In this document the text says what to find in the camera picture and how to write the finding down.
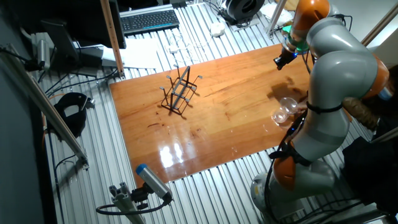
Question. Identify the black computer keyboard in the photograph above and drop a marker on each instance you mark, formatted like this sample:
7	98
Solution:
149	21

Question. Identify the black computer monitor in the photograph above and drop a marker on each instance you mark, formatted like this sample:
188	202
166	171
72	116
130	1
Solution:
93	21

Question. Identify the wooden post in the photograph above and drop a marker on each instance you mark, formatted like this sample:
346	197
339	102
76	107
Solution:
112	40

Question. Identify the person's bare hand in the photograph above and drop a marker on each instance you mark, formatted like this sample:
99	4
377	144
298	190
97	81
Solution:
302	108

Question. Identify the white charger adapter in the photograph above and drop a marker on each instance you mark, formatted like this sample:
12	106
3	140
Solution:
173	49

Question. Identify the slanted wooden beam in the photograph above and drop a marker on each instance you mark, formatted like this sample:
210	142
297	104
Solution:
379	25

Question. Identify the aluminium upright post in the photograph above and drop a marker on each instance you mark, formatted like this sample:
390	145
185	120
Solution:
275	18

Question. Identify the white paper sheets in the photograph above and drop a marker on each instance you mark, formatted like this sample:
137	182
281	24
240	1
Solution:
140	53

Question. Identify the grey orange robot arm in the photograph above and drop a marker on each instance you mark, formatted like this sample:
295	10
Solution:
339	71

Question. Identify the person in dark clothes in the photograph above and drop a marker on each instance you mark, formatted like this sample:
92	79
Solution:
367	174

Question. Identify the white rounded plastic lump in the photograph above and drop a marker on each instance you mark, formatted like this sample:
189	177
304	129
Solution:
217	29

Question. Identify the aluminium profile camera mount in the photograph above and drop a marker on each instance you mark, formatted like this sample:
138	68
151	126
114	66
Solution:
124	202

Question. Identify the long aluminium frame bar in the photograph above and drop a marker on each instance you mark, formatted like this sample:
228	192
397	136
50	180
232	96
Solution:
46	105

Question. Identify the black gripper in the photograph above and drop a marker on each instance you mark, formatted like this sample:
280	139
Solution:
289	55

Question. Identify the silver camera blue cap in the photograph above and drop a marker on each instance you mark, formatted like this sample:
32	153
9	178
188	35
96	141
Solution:
154	182

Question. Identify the grey metal base plate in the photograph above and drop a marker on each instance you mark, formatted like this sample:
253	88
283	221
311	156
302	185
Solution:
245	26

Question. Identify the grey metal cylinder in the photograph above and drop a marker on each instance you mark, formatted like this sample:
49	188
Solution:
43	54

